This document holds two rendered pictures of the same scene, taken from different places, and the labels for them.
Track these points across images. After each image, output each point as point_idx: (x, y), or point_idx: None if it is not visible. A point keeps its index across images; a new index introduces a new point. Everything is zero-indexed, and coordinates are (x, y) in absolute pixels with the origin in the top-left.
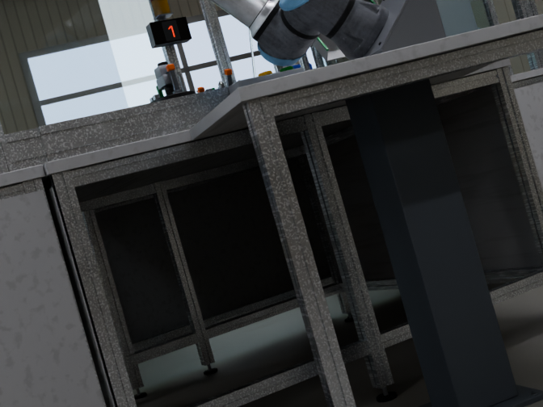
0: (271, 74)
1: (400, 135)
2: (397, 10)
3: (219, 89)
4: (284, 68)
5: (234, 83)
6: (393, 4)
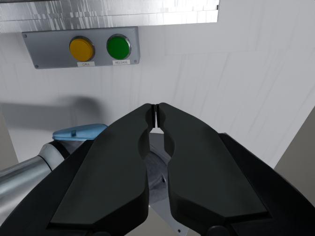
0: (87, 66)
1: None
2: (154, 207)
3: (5, 32)
4: (113, 55)
5: (31, 58)
6: (168, 202)
